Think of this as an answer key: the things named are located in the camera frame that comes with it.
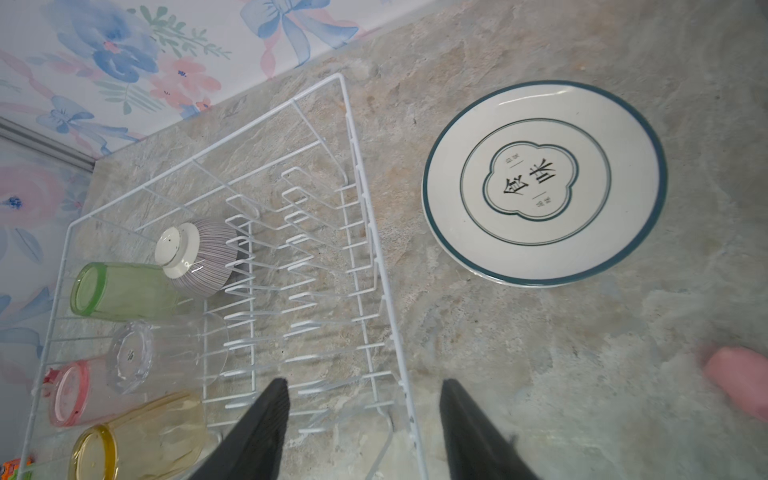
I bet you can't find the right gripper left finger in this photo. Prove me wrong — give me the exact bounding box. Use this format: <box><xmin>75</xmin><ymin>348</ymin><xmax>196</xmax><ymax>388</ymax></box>
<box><xmin>191</xmin><ymin>378</ymin><xmax>290</xmax><ymax>480</ymax></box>

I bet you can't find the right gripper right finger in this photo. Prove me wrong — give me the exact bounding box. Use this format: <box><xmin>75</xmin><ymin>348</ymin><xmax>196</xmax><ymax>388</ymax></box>
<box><xmin>439</xmin><ymin>379</ymin><xmax>538</xmax><ymax>480</ymax></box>

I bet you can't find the yellow plastic cup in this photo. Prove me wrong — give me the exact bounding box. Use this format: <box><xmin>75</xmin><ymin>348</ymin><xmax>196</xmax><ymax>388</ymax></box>
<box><xmin>68</xmin><ymin>392</ymin><xmax>207</xmax><ymax>479</ymax></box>

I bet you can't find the clear glass cup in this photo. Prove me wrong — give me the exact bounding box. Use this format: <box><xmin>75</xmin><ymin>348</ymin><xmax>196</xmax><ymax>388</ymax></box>
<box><xmin>106</xmin><ymin>314</ymin><xmax>229</xmax><ymax>396</ymax></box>

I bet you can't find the pink plastic cup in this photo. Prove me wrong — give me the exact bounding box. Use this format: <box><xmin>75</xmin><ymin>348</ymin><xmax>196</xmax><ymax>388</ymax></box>
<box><xmin>43</xmin><ymin>355</ymin><xmax>146</xmax><ymax>428</ymax></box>

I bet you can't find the plain white plate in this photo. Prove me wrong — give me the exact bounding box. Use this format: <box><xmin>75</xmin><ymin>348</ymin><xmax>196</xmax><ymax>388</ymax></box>
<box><xmin>421</xmin><ymin>80</ymin><xmax>668</xmax><ymax>288</ymax></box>

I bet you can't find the striped ceramic bowl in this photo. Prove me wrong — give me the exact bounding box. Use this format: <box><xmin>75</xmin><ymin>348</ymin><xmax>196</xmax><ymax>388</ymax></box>
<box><xmin>154</xmin><ymin>218</ymin><xmax>238</xmax><ymax>299</ymax></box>

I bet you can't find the green plastic cup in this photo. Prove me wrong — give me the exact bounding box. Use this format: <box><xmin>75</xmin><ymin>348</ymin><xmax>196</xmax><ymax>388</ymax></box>
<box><xmin>69</xmin><ymin>262</ymin><xmax>182</xmax><ymax>322</ymax></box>

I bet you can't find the pink pig toy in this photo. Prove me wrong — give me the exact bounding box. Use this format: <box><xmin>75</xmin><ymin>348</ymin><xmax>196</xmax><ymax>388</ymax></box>
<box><xmin>704</xmin><ymin>347</ymin><xmax>767</xmax><ymax>422</ymax></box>

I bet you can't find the white wire dish rack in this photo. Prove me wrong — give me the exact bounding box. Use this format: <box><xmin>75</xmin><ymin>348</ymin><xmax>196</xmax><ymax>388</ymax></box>
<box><xmin>39</xmin><ymin>73</ymin><xmax>428</xmax><ymax>479</ymax></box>

